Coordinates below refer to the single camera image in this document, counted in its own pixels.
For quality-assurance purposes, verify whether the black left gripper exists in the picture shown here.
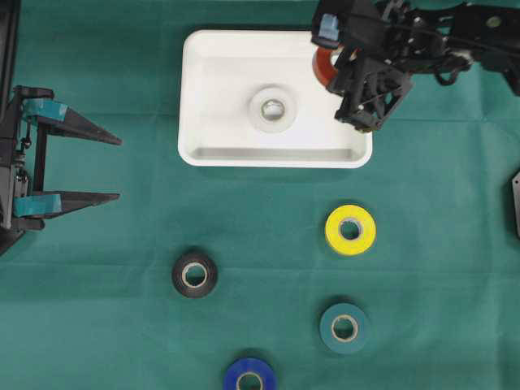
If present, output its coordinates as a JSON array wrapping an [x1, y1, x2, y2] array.
[[1, 85, 122, 230]]

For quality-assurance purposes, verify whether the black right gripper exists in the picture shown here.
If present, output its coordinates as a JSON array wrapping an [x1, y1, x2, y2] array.
[[327, 1, 447, 132]]

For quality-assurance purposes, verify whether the red tape roll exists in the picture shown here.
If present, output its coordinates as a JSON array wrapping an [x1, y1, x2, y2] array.
[[312, 47, 340, 88]]

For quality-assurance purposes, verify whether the white tape roll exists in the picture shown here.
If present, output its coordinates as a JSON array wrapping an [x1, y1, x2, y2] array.
[[247, 84, 297, 133]]

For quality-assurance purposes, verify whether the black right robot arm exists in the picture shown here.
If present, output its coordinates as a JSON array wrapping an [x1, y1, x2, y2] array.
[[312, 1, 519, 132]]

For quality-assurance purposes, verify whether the white plastic case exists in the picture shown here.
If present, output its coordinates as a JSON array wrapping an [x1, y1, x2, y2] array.
[[178, 29, 373, 169]]

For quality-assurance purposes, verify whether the yellow tape roll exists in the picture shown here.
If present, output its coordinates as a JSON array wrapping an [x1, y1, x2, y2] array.
[[324, 204, 377, 256]]

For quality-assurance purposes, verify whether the black tape roll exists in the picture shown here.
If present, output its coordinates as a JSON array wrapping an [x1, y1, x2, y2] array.
[[171, 256, 218, 298]]

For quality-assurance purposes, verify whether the green tape roll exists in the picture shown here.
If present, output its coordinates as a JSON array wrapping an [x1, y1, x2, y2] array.
[[319, 303, 371, 355]]

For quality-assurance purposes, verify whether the blue tape roll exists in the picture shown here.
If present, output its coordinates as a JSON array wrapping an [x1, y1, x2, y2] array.
[[223, 357, 278, 390]]

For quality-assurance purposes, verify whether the black plate at right edge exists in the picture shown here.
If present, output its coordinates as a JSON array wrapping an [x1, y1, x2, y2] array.
[[502, 169, 519, 241]]

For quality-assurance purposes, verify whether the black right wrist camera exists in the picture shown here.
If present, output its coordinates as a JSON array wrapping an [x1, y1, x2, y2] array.
[[311, 0, 386, 49]]

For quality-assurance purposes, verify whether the black frame at left edge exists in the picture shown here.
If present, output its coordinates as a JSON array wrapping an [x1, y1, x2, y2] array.
[[0, 0, 22, 123]]

